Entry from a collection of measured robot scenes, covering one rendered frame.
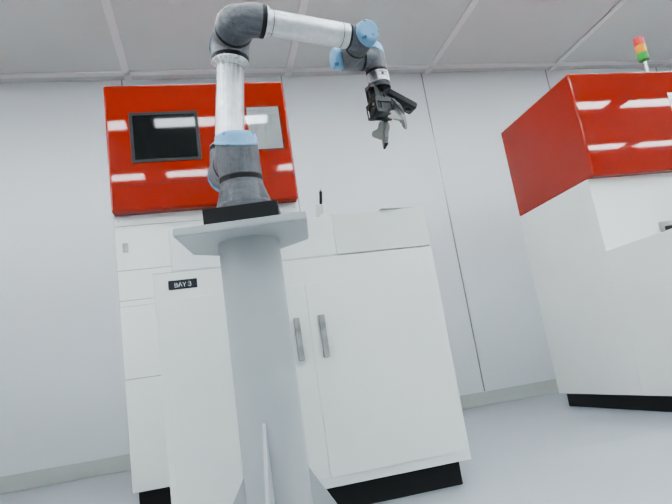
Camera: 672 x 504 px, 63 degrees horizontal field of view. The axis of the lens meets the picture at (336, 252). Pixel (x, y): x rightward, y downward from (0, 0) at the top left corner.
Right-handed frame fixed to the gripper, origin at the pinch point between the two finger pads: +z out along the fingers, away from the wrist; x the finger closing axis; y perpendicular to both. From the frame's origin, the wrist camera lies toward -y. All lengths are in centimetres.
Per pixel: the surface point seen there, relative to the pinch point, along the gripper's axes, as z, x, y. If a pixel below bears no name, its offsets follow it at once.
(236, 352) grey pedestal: 62, 8, 65
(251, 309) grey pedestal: 52, 13, 61
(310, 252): 29.8, -25.6, 27.0
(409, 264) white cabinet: 38.6, -19.2, -7.0
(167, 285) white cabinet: 35, -35, 74
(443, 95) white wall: -139, -196, -188
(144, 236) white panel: -1, -98, 73
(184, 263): 28, -34, 68
